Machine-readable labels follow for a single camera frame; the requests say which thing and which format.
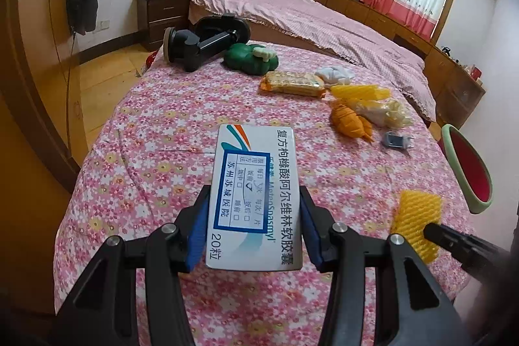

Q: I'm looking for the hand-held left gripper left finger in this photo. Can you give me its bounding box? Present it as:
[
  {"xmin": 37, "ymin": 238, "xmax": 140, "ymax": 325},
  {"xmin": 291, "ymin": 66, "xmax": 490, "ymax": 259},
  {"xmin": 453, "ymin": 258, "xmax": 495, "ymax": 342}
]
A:
[{"xmin": 53, "ymin": 186, "xmax": 211, "ymax": 346}]

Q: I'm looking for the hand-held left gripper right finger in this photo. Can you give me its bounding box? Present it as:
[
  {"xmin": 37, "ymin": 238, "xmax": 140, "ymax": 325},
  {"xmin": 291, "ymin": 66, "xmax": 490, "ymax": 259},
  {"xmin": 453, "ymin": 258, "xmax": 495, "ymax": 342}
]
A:
[{"xmin": 299, "ymin": 186, "xmax": 471, "ymax": 346}]

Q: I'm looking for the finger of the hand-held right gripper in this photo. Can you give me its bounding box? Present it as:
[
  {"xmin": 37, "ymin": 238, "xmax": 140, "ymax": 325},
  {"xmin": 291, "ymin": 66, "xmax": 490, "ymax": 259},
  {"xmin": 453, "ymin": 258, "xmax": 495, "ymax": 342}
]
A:
[{"xmin": 424, "ymin": 222, "xmax": 509, "ymax": 284}]

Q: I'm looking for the yellow foam net sleeve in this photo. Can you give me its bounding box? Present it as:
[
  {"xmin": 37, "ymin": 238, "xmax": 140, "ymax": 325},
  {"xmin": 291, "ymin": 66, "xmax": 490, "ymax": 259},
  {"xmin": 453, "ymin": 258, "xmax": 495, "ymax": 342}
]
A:
[
  {"xmin": 330, "ymin": 84, "xmax": 391, "ymax": 101},
  {"xmin": 390, "ymin": 190, "xmax": 443, "ymax": 263}
]

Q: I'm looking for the white medicine box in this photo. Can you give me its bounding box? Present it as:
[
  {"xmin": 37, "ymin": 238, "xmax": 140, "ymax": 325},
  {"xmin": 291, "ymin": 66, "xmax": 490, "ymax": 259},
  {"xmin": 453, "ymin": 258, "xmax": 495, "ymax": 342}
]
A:
[{"xmin": 205, "ymin": 124, "xmax": 303, "ymax": 273}]

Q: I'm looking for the red bin with green rim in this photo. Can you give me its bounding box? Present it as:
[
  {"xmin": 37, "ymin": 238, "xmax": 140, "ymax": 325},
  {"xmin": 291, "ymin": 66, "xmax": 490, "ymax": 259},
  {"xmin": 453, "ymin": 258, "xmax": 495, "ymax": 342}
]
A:
[{"xmin": 441, "ymin": 124, "xmax": 494, "ymax": 215}]

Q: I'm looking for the white sock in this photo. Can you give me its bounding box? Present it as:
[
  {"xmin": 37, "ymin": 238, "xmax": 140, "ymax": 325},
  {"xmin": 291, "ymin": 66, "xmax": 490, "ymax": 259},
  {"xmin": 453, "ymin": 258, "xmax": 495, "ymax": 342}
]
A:
[{"xmin": 315, "ymin": 66, "xmax": 354, "ymax": 88}]

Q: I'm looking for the pink floral blanket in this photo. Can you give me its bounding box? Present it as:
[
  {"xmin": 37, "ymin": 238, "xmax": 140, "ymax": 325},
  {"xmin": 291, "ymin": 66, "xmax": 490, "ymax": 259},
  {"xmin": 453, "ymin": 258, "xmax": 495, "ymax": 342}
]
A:
[{"xmin": 53, "ymin": 40, "xmax": 483, "ymax": 346}]

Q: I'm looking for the orange plastic toy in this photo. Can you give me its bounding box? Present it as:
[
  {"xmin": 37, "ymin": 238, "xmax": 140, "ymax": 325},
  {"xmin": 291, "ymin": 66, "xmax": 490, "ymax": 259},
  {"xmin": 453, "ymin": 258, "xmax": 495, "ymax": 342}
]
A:
[{"xmin": 330, "ymin": 100, "xmax": 374, "ymax": 144}]

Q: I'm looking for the grey charger plug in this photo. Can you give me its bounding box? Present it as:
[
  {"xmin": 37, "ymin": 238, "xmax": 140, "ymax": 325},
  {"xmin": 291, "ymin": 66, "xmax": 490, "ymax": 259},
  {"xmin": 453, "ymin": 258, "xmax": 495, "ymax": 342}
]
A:
[{"xmin": 381, "ymin": 131, "xmax": 412, "ymax": 153}]

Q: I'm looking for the cream crumpled plastic bag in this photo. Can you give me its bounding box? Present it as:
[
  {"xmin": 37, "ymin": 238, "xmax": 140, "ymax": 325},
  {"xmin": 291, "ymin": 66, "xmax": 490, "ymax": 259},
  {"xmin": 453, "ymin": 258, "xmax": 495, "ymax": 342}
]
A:
[{"xmin": 353, "ymin": 97, "xmax": 414, "ymax": 128}]

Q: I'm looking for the orange cracker packet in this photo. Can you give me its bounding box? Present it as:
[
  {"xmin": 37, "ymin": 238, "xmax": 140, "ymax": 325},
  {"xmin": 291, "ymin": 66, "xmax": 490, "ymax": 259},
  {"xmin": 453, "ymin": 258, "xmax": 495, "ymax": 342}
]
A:
[{"xmin": 259, "ymin": 71, "xmax": 327, "ymax": 99}]

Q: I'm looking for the long wooden cabinet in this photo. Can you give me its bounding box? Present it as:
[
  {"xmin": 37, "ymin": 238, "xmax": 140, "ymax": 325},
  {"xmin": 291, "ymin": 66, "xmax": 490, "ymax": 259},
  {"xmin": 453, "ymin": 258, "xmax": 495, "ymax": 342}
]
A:
[{"xmin": 308, "ymin": 0, "xmax": 486, "ymax": 132}]

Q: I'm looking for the red and white packet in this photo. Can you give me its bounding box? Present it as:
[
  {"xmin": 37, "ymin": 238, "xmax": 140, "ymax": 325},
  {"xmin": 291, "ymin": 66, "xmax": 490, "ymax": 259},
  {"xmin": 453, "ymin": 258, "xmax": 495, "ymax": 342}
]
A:
[{"xmin": 144, "ymin": 50, "xmax": 161, "ymax": 72}]

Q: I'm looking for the green bell pepper toy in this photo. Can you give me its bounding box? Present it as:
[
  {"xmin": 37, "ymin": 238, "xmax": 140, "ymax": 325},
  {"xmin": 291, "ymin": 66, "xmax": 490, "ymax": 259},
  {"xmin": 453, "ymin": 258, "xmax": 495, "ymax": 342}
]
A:
[{"xmin": 222, "ymin": 43, "xmax": 280, "ymax": 76}]

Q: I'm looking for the black phone stand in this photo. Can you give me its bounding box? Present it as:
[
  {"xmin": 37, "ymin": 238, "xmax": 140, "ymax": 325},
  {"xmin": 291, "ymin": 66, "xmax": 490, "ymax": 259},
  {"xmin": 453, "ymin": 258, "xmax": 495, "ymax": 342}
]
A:
[{"xmin": 163, "ymin": 16, "xmax": 251, "ymax": 73}]

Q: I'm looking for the bed with pink cover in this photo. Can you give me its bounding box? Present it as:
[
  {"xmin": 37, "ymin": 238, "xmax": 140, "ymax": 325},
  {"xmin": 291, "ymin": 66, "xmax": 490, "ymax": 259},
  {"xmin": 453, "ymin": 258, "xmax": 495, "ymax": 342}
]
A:
[{"xmin": 184, "ymin": 0, "xmax": 436, "ymax": 124}]

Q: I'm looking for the brown wooden nightstand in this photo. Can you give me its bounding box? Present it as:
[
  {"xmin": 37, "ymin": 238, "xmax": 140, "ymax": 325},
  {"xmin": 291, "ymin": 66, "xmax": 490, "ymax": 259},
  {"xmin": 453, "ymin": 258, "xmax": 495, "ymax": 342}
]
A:
[{"xmin": 135, "ymin": 0, "xmax": 194, "ymax": 52}]

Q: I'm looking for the wooden wardrobe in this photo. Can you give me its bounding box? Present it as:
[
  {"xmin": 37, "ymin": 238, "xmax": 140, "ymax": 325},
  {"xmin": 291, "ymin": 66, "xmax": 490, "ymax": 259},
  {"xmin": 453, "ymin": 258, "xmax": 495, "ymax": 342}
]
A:
[{"xmin": 0, "ymin": 0, "xmax": 87, "ymax": 193}]

